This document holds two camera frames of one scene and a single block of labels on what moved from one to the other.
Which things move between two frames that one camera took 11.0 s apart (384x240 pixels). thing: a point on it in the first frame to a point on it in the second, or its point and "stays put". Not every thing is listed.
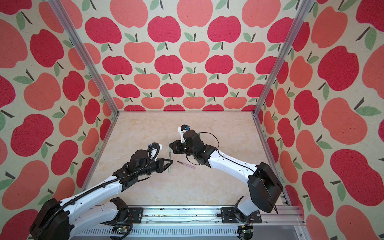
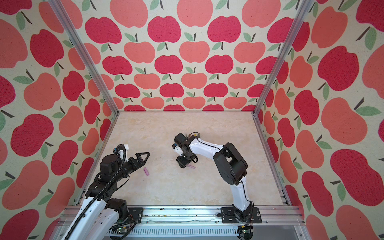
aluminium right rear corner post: x=304 y=7 stays put
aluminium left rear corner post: x=84 y=55 stays put
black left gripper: x=161 y=167 to x=136 y=165
